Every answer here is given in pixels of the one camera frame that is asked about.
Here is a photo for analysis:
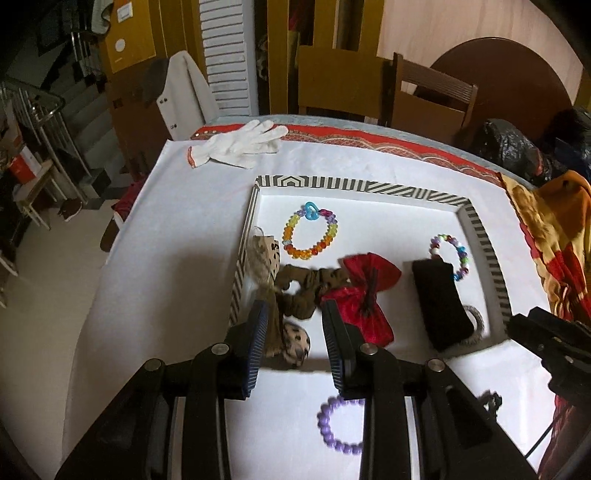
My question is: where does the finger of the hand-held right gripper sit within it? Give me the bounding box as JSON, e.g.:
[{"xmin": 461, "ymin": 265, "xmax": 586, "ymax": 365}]
[
  {"xmin": 540, "ymin": 351, "xmax": 591, "ymax": 407},
  {"xmin": 506, "ymin": 307, "xmax": 591, "ymax": 358}
]

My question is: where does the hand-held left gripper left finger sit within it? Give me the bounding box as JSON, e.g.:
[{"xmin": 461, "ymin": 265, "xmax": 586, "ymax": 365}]
[{"xmin": 54, "ymin": 299, "xmax": 270, "ymax": 480}]

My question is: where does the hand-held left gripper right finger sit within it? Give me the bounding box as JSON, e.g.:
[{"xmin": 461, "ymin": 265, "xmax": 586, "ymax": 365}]
[{"xmin": 321, "ymin": 299, "xmax": 539, "ymax": 480}]

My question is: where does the leopard print hair tie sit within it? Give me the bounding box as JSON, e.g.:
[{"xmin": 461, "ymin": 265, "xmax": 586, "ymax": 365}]
[{"xmin": 281, "ymin": 322, "xmax": 312, "ymax": 367}]

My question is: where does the red satin hair bow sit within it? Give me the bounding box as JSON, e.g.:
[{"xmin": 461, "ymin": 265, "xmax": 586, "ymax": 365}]
[{"xmin": 321, "ymin": 253, "xmax": 402, "ymax": 348}]

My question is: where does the grey white hair tie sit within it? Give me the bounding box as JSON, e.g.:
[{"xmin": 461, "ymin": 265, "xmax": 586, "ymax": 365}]
[{"xmin": 459, "ymin": 304, "xmax": 485, "ymax": 344}]

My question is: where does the purple bead bracelet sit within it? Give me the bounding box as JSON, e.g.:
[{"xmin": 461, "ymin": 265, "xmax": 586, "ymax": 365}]
[{"xmin": 316, "ymin": 396, "xmax": 365, "ymax": 455}]

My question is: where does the brown scrunchie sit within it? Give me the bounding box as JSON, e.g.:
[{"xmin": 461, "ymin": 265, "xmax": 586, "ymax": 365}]
[{"xmin": 276, "ymin": 264, "xmax": 354, "ymax": 320}]

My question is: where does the beige burlap hair bow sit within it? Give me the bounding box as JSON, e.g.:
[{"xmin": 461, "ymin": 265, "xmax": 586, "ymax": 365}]
[{"xmin": 244, "ymin": 234, "xmax": 283, "ymax": 358}]

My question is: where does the black fabric headband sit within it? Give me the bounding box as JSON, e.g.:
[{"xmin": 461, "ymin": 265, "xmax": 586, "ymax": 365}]
[{"xmin": 411, "ymin": 259, "xmax": 475, "ymax": 354}]

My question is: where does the multicolour white bead bracelet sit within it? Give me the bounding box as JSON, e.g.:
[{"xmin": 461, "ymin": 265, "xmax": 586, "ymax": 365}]
[{"xmin": 428, "ymin": 233, "xmax": 469, "ymax": 282}]

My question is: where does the rainbow bead bracelet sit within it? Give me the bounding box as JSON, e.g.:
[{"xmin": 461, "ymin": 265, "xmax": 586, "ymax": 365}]
[{"xmin": 281, "ymin": 200, "xmax": 340, "ymax": 260}]

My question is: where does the striped shallow tray box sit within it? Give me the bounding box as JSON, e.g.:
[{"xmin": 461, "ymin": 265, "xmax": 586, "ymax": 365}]
[{"xmin": 228, "ymin": 174, "xmax": 513, "ymax": 365}]

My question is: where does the orange red patterned blanket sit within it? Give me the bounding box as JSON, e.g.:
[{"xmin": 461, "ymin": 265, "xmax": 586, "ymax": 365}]
[{"xmin": 496, "ymin": 170, "xmax": 591, "ymax": 480}]

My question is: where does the black scrunchie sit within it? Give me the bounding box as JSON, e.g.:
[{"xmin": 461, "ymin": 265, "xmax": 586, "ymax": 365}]
[{"xmin": 478, "ymin": 390, "xmax": 504, "ymax": 421}]

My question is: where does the white table cloth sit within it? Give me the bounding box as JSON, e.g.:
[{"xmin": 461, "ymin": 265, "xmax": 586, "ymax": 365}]
[{"xmin": 62, "ymin": 138, "xmax": 573, "ymax": 480}]

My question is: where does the white work glove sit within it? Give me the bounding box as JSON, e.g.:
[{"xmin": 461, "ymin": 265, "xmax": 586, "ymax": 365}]
[{"xmin": 187, "ymin": 119, "xmax": 289, "ymax": 171}]

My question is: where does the red patterned table cover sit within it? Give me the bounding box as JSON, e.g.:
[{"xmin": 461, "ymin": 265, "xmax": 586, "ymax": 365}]
[{"xmin": 196, "ymin": 113, "xmax": 513, "ymax": 188}]

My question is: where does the dark shoe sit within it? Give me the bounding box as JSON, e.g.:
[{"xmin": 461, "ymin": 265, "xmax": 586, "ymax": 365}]
[{"xmin": 58, "ymin": 198, "xmax": 84, "ymax": 222}]

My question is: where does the round brown table top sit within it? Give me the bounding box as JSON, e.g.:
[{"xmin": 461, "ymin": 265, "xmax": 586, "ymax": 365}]
[{"xmin": 429, "ymin": 37, "xmax": 573, "ymax": 134}]

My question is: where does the slatted wooden chair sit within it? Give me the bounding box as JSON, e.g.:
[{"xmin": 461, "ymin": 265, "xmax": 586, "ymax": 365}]
[{"xmin": 390, "ymin": 52, "xmax": 479, "ymax": 148}]

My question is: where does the white jacket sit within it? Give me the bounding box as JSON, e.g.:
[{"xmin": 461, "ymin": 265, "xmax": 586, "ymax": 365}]
[{"xmin": 154, "ymin": 51, "xmax": 218, "ymax": 141}]

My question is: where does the plain wooden chair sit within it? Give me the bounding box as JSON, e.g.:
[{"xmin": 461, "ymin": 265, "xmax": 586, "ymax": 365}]
[{"xmin": 295, "ymin": 44, "xmax": 393, "ymax": 125}]

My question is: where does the white small stool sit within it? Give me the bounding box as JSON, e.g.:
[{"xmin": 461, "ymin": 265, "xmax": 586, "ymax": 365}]
[{"xmin": 14, "ymin": 159, "xmax": 58, "ymax": 232}]

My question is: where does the white louvered door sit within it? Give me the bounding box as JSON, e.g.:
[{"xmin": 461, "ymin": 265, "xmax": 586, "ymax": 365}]
[{"xmin": 198, "ymin": 0, "xmax": 259, "ymax": 116}]

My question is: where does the red box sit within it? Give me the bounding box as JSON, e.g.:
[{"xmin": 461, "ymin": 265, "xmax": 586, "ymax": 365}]
[{"xmin": 9, "ymin": 148, "xmax": 40, "ymax": 183}]

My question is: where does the metal stair railing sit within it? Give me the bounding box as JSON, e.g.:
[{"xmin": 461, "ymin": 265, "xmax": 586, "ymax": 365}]
[{"xmin": 0, "ymin": 78, "xmax": 88, "ymax": 204}]

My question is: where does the thin black cable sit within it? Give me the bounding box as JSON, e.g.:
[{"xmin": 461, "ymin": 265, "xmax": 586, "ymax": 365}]
[{"xmin": 524, "ymin": 413, "xmax": 557, "ymax": 460}]

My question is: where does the yellow wall board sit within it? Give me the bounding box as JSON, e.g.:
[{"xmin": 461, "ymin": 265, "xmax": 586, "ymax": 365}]
[{"xmin": 99, "ymin": 0, "xmax": 155, "ymax": 75}]

